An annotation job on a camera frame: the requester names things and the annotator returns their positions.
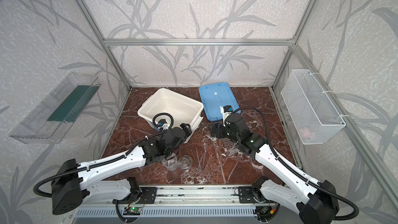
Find white plastic tub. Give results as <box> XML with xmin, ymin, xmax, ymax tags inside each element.
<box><xmin>138</xmin><ymin>88</ymin><xmax>204</xmax><ymax>132</ymax></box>

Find clear test tube rack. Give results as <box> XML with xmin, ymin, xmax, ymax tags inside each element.
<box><xmin>222</xmin><ymin>139</ymin><xmax>239</xmax><ymax>156</ymax></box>

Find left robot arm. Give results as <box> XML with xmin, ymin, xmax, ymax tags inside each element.
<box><xmin>33</xmin><ymin>119</ymin><xmax>194</xmax><ymax>215</ymax></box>

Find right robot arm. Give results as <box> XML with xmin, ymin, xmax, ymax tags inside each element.
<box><xmin>211</xmin><ymin>105</ymin><xmax>360</xmax><ymax>224</ymax></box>

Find clear plastic beaker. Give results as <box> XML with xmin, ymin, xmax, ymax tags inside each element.
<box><xmin>162</xmin><ymin>152</ymin><xmax>179</xmax><ymax>172</ymax></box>

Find small glass flask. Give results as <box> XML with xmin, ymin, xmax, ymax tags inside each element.
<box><xmin>179</xmin><ymin>155</ymin><xmax>193</xmax><ymax>171</ymax></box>

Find blue plastic lid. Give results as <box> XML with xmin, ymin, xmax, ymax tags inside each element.
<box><xmin>199</xmin><ymin>83</ymin><xmax>239</xmax><ymax>122</ymax></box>

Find pink object in basket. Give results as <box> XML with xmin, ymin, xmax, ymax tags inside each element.
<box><xmin>299</xmin><ymin>128</ymin><xmax>314</xmax><ymax>139</ymax></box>

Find green circuit board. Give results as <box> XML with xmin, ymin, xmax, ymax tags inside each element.
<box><xmin>123</xmin><ymin>206</ymin><xmax>143</xmax><ymax>216</ymax></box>

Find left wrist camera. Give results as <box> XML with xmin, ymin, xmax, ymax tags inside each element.
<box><xmin>156</xmin><ymin>119</ymin><xmax>171</xmax><ymax>131</ymax></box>

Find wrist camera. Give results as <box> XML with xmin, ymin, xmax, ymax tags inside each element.
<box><xmin>156</xmin><ymin>119</ymin><xmax>171</xmax><ymax>131</ymax></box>
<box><xmin>220</xmin><ymin>105</ymin><xmax>234</xmax><ymax>120</ymax></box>

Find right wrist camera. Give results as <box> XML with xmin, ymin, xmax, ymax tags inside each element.
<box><xmin>220</xmin><ymin>105</ymin><xmax>234</xmax><ymax>120</ymax></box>

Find aluminium frame rail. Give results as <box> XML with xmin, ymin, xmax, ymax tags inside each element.
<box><xmin>63</xmin><ymin>184</ymin><xmax>329</xmax><ymax>207</ymax></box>

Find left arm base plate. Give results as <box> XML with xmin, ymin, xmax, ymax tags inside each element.
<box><xmin>112</xmin><ymin>186</ymin><xmax>158</xmax><ymax>205</ymax></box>

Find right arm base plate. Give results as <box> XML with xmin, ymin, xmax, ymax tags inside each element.
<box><xmin>235</xmin><ymin>186</ymin><xmax>265</xmax><ymax>204</ymax></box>

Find white wire mesh basket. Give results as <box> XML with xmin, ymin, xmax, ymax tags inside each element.
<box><xmin>281</xmin><ymin>69</ymin><xmax>346</xmax><ymax>145</ymax></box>

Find clear acrylic wall shelf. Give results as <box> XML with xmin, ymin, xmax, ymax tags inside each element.
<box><xmin>9</xmin><ymin>72</ymin><xmax>102</xmax><ymax>144</ymax></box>

